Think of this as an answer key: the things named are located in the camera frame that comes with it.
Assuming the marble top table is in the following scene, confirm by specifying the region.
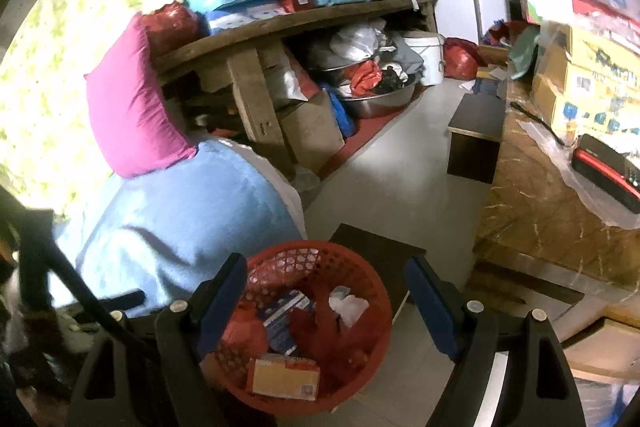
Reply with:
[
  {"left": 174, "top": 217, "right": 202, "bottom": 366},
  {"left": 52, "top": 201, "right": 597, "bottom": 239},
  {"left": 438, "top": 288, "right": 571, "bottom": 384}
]
[{"left": 473, "top": 106, "right": 639, "bottom": 296}]

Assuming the yellow cardboard boxes stack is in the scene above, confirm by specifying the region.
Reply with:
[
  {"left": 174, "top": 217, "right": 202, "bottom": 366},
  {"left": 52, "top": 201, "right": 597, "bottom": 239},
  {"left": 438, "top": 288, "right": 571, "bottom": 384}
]
[{"left": 532, "top": 23, "right": 639, "bottom": 150}]

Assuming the dark red round bag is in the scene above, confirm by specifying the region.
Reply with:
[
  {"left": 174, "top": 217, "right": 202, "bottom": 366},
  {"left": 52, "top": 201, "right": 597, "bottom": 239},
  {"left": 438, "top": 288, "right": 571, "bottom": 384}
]
[{"left": 141, "top": 1, "right": 203, "bottom": 60}]

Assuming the white plastic bucket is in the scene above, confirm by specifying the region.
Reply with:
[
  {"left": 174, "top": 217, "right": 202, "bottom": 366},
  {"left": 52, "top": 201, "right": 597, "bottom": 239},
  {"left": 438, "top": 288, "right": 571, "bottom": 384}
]
[{"left": 404, "top": 30, "right": 445, "bottom": 87}]

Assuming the brown cardboard box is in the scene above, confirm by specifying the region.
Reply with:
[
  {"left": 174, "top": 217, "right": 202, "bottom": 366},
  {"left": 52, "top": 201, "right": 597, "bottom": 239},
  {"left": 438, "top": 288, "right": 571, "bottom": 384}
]
[{"left": 278, "top": 91, "right": 345, "bottom": 174}]

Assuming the red plastic bag on floor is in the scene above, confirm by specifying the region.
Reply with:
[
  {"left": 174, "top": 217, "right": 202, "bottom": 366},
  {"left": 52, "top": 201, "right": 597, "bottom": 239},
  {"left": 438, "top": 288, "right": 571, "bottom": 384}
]
[{"left": 442, "top": 38, "right": 487, "bottom": 80}]

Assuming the white paper ball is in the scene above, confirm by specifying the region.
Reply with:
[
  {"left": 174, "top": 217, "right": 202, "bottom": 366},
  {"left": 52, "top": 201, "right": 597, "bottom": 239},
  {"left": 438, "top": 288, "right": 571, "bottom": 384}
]
[{"left": 328, "top": 286, "right": 369, "bottom": 327}]

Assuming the pink pillow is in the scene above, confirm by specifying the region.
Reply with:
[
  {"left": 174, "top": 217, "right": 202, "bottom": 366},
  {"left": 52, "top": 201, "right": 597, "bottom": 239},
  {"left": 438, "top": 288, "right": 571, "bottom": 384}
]
[{"left": 85, "top": 14, "right": 198, "bottom": 179}]

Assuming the black low stool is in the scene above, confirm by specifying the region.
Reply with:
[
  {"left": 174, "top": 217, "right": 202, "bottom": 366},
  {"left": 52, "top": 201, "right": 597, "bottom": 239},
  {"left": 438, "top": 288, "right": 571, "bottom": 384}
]
[{"left": 330, "top": 223, "right": 426, "bottom": 317}]

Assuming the blue white small box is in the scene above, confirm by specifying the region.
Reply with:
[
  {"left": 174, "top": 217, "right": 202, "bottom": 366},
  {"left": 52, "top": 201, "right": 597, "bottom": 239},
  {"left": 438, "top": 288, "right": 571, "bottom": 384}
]
[{"left": 258, "top": 289, "right": 314, "bottom": 355}]

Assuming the red mesh plastic bag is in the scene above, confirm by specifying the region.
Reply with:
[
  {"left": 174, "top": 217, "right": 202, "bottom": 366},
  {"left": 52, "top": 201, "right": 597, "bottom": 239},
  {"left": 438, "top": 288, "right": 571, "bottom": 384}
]
[{"left": 288, "top": 284, "right": 384, "bottom": 395}]

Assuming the wooden shelf table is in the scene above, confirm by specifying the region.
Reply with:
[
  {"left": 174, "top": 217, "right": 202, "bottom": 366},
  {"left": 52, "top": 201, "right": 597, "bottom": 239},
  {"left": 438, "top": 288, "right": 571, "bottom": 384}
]
[{"left": 154, "top": 0, "right": 438, "bottom": 179}]

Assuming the small red knotted bag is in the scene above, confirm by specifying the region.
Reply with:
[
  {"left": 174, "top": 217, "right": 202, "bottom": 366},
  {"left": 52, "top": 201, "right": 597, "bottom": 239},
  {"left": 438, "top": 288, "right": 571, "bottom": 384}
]
[{"left": 221, "top": 301, "right": 269, "bottom": 366}]

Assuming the metal basin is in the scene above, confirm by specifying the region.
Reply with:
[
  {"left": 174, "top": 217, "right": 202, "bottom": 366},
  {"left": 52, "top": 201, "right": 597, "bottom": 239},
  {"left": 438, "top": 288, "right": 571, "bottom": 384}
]
[{"left": 338, "top": 77, "right": 419, "bottom": 119}]

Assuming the red plastic waste basket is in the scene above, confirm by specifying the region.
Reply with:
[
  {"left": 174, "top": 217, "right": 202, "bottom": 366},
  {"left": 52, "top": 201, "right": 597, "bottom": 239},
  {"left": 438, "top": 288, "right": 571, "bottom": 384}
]
[{"left": 201, "top": 241, "right": 393, "bottom": 417}]

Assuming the red black telephone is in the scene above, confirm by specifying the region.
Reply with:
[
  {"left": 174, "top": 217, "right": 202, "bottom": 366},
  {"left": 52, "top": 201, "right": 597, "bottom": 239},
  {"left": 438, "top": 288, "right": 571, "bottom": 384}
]
[{"left": 570, "top": 134, "right": 640, "bottom": 215}]

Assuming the black square stool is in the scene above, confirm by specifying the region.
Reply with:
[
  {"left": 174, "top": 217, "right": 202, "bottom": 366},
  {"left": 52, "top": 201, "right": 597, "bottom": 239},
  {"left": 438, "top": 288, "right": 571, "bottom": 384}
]
[{"left": 447, "top": 93, "right": 506, "bottom": 184}]

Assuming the blue blanket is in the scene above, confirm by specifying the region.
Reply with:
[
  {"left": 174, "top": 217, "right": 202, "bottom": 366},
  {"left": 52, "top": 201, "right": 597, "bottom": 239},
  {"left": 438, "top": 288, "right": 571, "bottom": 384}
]
[{"left": 53, "top": 138, "right": 307, "bottom": 317}]

